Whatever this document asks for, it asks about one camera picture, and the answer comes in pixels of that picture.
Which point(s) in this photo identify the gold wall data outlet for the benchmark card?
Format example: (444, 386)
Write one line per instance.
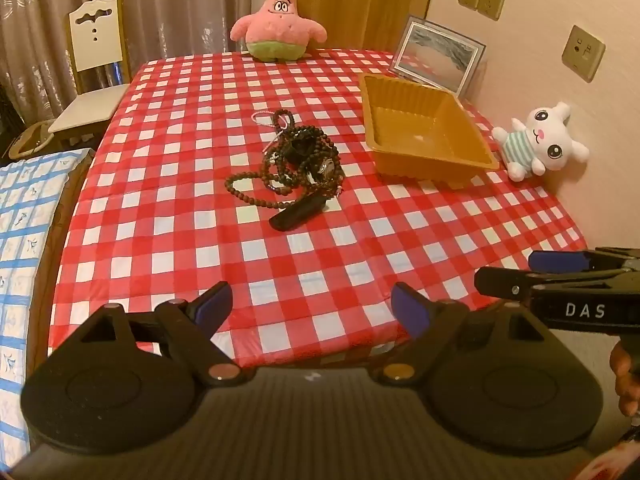
(582, 52)

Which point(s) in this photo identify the beige patterned curtain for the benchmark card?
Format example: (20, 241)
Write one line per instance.
(165, 5)

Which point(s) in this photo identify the red white checkered tablecloth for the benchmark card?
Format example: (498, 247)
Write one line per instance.
(175, 210)

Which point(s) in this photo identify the gold face watch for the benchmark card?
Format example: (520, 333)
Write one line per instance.
(326, 167)

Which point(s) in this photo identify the yellow plastic tray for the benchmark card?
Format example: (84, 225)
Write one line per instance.
(425, 120)

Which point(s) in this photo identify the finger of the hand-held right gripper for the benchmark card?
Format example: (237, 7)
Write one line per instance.
(557, 261)
(505, 280)

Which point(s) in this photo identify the glass picture frame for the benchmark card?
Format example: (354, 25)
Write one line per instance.
(435, 55)

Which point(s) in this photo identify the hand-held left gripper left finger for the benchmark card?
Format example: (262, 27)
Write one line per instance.
(214, 306)

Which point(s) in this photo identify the white bunny plush toy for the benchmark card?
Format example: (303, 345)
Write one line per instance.
(545, 135)

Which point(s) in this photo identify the person's right hand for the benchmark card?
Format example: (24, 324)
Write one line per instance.
(627, 375)

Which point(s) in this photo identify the beige round basket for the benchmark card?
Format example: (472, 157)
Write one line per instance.
(30, 140)

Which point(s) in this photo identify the brown wooden bed frame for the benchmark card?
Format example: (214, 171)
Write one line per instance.
(52, 240)

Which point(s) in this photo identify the blue patterned white bed sheet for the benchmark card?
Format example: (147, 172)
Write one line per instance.
(25, 240)

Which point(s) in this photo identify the pink starfish plush toy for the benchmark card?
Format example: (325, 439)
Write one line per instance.
(277, 20)

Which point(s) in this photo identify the cream wooden chair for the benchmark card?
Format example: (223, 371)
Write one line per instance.
(95, 35)

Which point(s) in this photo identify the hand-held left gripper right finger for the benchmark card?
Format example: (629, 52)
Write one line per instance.
(410, 307)

